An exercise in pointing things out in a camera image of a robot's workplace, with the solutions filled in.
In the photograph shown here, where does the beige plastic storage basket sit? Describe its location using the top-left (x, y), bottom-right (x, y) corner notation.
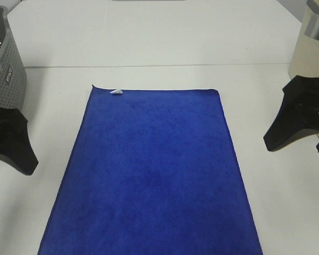
top-left (288, 1), bottom-right (319, 78)

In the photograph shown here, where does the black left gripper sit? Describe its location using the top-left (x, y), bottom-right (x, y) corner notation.
top-left (0, 107), bottom-right (38, 175)

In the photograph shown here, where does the blue microfiber towel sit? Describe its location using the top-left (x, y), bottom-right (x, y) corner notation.
top-left (38, 87), bottom-right (262, 254)

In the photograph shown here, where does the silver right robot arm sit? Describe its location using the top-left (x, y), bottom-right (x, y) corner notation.
top-left (264, 10), bottom-right (319, 153)

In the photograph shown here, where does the grey perforated plastic basket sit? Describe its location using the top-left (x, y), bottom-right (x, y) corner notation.
top-left (0, 5), bottom-right (27, 110)

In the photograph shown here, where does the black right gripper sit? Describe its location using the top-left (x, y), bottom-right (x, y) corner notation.
top-left (263, 75), bottom-right (319, 154)

